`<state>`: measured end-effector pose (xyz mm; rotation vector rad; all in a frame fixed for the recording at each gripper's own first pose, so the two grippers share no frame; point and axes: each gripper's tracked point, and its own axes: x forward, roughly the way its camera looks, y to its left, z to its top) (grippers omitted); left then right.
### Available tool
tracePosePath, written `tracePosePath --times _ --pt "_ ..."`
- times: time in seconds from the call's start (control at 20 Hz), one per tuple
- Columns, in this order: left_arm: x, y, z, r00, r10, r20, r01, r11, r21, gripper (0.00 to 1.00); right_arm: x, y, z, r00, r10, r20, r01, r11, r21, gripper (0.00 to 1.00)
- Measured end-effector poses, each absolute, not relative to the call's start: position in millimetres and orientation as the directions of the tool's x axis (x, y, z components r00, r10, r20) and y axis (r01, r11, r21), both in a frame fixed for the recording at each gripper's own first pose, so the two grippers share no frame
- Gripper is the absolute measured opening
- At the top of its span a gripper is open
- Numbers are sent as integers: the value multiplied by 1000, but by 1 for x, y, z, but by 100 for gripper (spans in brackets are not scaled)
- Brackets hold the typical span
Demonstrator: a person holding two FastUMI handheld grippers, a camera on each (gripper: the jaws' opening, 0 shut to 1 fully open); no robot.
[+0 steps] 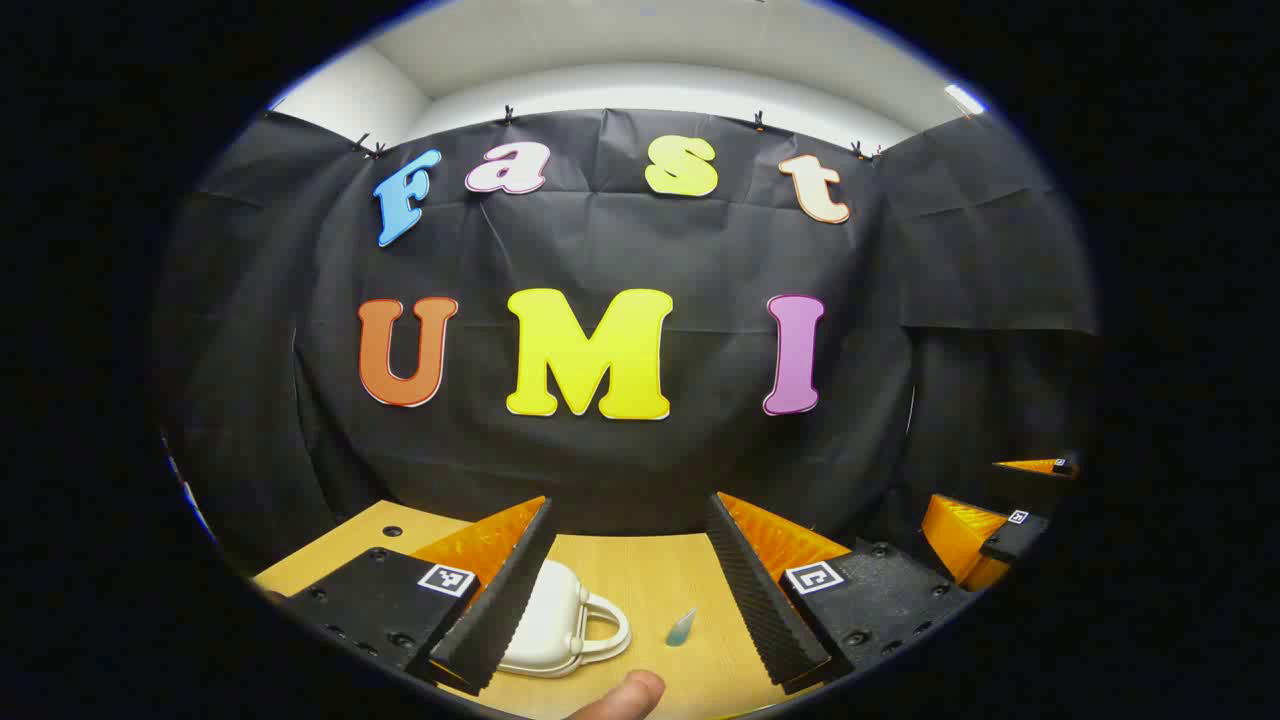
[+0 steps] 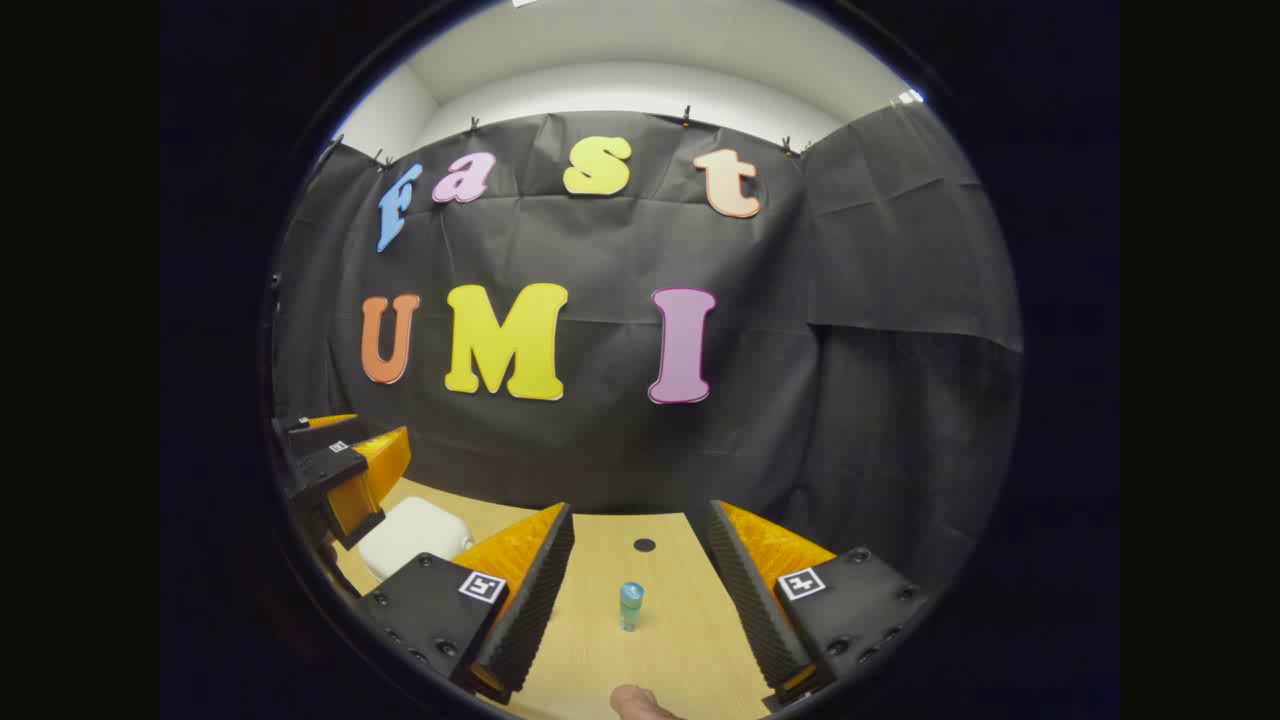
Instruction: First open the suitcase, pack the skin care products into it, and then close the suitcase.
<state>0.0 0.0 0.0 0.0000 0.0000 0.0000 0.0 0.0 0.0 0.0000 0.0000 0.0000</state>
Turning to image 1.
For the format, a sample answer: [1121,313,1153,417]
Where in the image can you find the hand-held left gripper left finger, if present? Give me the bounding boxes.
[262,495,561,698]

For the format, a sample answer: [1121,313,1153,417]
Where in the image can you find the black backdrop cloth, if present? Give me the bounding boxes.
[150,107,1101,576]

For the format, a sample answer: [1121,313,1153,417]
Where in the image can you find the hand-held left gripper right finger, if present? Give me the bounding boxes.
[705,490,981,696]

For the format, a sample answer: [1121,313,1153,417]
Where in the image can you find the white suitcase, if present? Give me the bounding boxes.
[497,560,633,680]

